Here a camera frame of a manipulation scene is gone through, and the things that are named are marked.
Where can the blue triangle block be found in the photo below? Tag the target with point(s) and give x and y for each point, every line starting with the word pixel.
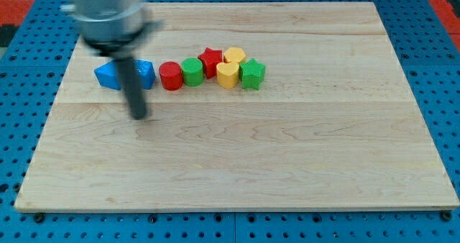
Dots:
pixel 106 76

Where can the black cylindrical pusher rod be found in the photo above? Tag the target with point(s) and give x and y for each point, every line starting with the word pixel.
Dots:
pixel 131 85

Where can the red star block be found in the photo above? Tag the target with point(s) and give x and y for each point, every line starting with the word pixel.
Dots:
pixel 210 58

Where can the green star block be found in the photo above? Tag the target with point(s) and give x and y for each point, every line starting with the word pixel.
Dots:
pixel 252 74

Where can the yellow heart block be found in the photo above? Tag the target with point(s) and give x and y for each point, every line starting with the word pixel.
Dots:
pixel 227 74

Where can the light wooden board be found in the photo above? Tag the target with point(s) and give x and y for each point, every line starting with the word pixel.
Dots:
pixel 333 127

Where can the yellow hexagon block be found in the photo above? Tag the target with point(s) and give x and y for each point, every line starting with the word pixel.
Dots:
pixel 235 55

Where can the red cylinder block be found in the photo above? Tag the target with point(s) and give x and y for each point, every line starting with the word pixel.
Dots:
pixel 171 76

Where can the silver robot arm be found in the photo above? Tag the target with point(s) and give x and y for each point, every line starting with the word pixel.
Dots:
pixel 115 28

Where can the green cylinder block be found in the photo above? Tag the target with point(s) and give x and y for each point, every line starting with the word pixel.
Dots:
pixel 192 69

